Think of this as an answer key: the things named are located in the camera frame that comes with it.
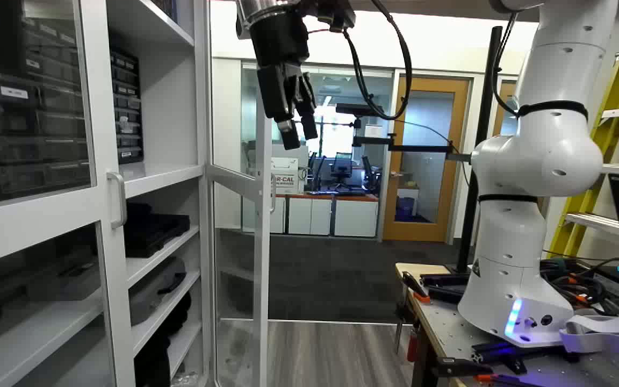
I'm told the black parts drawer organizer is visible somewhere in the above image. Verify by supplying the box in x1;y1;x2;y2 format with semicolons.
110;53;145;164

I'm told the yellow ladder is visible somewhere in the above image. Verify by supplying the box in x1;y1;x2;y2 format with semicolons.
547;50;619;260

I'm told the black camera stand pole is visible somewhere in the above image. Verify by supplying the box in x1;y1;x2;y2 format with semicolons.
455;27;503;276

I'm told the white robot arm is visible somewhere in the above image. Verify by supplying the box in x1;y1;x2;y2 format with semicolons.
458;0;619;349

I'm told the white glass cabinet door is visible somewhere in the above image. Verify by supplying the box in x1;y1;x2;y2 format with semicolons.
209;0;271;387
0;0;135;387

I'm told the white shelving cabinet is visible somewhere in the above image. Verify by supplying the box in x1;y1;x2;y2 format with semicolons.
79;0;210;387

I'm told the black case on shelf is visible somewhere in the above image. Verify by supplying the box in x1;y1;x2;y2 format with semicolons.
124;204;190;258

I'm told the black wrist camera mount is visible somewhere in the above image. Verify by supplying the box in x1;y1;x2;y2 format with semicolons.
302;0;354;33

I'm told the workbench with perforated top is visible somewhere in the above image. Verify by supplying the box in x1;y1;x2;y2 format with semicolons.
400;260;619;387

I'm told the wooden office door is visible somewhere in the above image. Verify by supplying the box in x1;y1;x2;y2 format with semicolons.
383;76;468;243

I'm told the closed white glass cabinet door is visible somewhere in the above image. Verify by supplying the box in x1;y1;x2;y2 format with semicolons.
0;0;135;387

